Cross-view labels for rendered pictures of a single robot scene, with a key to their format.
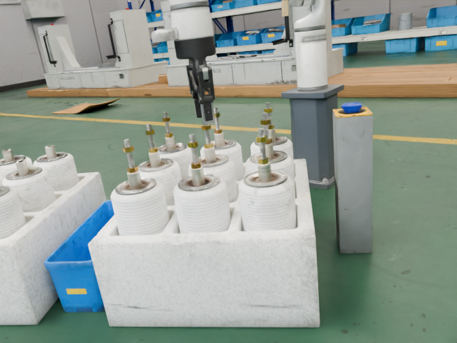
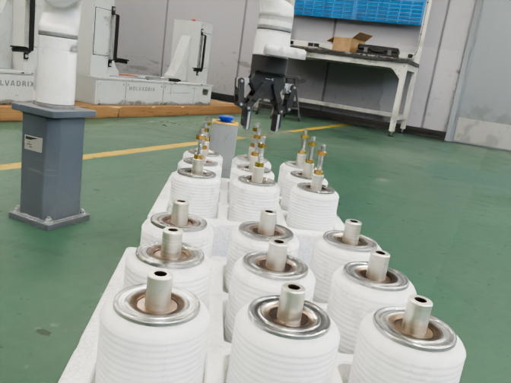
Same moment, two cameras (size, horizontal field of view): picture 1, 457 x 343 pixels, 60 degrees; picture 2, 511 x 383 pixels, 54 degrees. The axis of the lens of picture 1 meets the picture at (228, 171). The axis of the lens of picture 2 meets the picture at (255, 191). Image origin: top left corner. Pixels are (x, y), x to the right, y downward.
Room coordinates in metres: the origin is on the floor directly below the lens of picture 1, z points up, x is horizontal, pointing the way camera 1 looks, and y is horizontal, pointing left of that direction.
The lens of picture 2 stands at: (1.05, 1.07, 0.46)
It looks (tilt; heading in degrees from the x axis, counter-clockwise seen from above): 14 degrees down; 255
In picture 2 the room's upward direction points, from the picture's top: 8 degrees clockwise
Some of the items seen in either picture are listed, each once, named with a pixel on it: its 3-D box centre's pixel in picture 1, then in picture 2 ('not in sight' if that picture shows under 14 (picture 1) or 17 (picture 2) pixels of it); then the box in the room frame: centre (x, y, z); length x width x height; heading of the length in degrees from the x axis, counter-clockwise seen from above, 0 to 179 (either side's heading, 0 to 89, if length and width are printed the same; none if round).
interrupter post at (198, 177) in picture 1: (198, 175); (308, 170); (0.66, 0.05, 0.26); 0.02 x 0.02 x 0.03
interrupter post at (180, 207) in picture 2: (50, 152); (179, 213); (0.98, 0.44, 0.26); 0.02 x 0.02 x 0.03
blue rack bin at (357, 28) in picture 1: (370, 24); not in sight; (5.39, -2.05, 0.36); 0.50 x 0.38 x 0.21; 142
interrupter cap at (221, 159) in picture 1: (211, 160); (253, 169); (0.78, 0.03, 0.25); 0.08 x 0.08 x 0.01
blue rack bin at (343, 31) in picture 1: (339, 27); not in sight; (5.69, -1.73, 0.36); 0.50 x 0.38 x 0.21; 140
